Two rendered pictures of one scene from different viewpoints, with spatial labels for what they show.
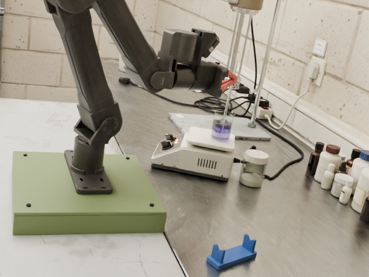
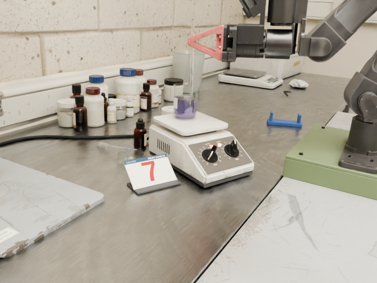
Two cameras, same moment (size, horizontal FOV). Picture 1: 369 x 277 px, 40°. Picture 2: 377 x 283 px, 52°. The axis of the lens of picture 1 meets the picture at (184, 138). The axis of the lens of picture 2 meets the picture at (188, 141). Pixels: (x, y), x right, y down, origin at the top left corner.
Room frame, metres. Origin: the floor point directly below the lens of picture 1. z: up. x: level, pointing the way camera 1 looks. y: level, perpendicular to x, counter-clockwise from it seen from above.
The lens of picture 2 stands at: (1.72, 0.52, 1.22)
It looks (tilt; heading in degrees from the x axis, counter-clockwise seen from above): 20 degrees down; 229
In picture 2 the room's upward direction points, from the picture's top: 3 degrees clockwise
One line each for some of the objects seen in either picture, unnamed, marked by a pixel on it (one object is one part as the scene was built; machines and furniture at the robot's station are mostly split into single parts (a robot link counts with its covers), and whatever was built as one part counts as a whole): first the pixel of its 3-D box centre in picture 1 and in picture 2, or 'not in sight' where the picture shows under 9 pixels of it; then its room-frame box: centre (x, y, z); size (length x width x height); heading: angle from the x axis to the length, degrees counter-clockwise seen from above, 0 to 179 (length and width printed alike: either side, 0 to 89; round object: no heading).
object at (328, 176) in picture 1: (328, 176); (111, 110); (1.23, -0.38, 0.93); 0.03 x 0.03 x 0.07
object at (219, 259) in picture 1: (233, 250); (284, 118); (0.81, -0.12, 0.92); 0.10 x 0.03 x 0.04; 133
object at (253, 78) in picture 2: not in sight; (251, 78); (0.40, -0.62, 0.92); 0.26 x 0.19 x 0.05; 113
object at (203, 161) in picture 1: (198, 152); (196, 145); (1.22, -0.04, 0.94); 0.22 x 0.13 x 0.08; 87
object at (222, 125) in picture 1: (222, 125); (186, 100); (1.22, -0.09, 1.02); 0.06 x 0.05 x 0.08; 18
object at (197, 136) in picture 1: (211, 138); (190, 122); (1.22, -0.07, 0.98); 0.12 x 0.12 x 0.01; 87
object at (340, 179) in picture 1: (341, 186); (118, 109); (1.20, -0.41, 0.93); 0.05 x 0.05 x 0.05
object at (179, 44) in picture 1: (167, 57); (298, 23); (1.08, 0.07, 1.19); 0.12 x 0.09 x 0.12; 129
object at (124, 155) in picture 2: not in sight; (131, 158); (1.34, -0.11, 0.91); 0.06 x 0.06 x 0.02
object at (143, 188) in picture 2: not in sight; (152, 172); (1.35, -0.01, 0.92); 0.09 x 0.06 x 0.04; 174
